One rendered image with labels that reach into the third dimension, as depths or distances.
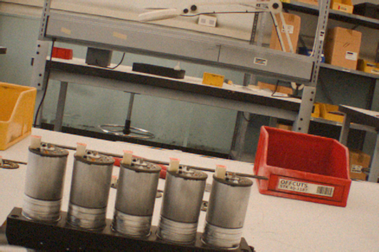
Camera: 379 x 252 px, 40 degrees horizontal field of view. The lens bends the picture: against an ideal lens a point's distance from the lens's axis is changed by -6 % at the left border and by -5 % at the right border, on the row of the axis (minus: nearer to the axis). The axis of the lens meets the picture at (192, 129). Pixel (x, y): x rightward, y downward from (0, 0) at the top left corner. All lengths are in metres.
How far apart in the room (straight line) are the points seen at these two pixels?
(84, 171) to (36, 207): 0.04
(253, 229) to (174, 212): 0.14
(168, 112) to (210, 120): 0.37
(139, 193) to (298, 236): 0.18
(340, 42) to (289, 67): 1.90
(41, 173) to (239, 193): 0.12
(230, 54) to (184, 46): 0.22
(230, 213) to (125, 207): 0.06
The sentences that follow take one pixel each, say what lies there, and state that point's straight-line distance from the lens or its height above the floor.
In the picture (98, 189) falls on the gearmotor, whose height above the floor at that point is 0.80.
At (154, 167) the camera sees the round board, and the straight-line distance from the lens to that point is 0.32.
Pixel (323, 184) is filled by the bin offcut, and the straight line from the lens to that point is 0.58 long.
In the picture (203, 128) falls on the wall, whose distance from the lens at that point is 4.71.
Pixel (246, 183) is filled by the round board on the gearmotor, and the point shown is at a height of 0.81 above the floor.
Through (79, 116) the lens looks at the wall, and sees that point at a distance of 4.76.
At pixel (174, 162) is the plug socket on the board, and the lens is 0.32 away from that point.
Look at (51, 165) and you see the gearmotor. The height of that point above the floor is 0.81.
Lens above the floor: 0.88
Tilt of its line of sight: 8 degrees down
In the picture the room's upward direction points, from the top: 10 degrees clockwise
